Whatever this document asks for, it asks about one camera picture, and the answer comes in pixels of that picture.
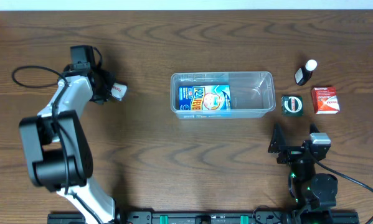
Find white blue Panadol box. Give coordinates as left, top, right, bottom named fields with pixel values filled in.
left=111, top=83, right=128, bottom=101

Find blue Kool Fever box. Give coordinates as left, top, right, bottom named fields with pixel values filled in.
left=178, top=85, right=232, bottom=111

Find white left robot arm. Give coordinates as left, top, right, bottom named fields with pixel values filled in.
left=19, top=68, right=121, bottom=223

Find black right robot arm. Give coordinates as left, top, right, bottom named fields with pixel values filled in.
left=268, top=124, right=338, bottom=224

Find clear plastic container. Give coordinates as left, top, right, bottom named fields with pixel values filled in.
left=171, top=72, right=276, bottom=119

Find red Panadol ActiFast box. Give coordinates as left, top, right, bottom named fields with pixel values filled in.
left=311, top=86, right=340, bottom=114

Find green Zam-Buk box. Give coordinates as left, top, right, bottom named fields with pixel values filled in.
left=281, top=95, right=304, bottom=116

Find dark syrup bottle white cap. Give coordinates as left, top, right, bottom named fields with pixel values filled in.
left=295, top=59, right=318, bottom=86

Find black mounting rail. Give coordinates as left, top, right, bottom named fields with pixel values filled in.
left=47, top=210, right=361, bottom=224

